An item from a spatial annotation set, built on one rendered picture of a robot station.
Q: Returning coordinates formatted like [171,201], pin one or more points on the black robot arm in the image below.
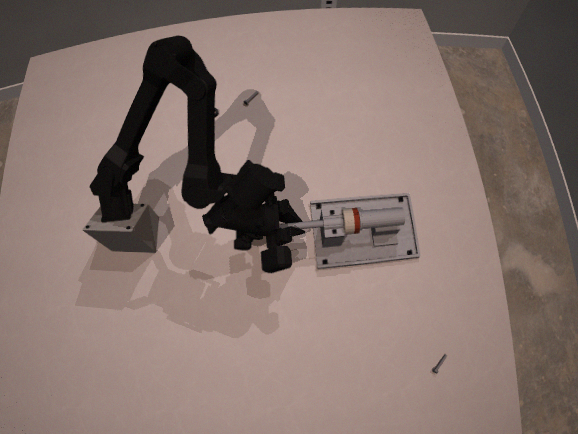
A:
[203,183]

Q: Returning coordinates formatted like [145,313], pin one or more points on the dark grey bolt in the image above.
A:
[247,101]
[435,370]

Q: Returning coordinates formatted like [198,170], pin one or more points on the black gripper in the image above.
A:
[265,222]

